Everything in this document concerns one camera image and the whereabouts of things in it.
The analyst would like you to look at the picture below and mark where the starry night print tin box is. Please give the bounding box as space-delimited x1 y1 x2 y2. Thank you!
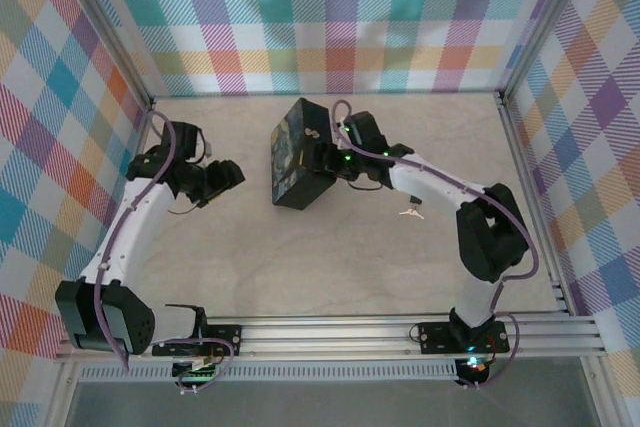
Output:
268 97 335 212

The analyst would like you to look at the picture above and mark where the small silver key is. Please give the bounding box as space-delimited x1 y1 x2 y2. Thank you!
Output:
398 196 426 221

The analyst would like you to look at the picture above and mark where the aluminium table side rail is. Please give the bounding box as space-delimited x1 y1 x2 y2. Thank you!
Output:
84 99 156 323
497 91 576 318

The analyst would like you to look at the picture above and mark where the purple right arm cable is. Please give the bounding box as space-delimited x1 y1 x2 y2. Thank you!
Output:
332 99 539 391

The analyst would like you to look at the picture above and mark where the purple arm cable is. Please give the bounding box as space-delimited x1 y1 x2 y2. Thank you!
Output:
332 99 539 391
93 110 236 396

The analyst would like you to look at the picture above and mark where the aluminium frame post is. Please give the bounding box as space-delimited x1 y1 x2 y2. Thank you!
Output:
49 0 156 111
497 0 596 103

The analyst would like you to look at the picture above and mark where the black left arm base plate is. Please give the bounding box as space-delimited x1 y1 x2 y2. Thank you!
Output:
151 324 243 358

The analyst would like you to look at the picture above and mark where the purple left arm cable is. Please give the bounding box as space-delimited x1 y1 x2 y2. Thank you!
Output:
93 110 236 396

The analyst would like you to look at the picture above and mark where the wide aluminium mounting rail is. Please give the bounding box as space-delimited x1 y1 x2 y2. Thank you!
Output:
53 315 609 363

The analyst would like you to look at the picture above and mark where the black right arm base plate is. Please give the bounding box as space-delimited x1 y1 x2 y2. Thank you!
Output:
417 319 511 354

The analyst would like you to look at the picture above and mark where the grey slotted cable duct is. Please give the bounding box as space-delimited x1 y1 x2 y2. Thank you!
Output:
79 365 459 381

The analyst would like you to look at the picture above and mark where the aluminium frame leg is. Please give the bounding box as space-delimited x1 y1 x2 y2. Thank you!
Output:
582 357 619 427
44 360 84 427

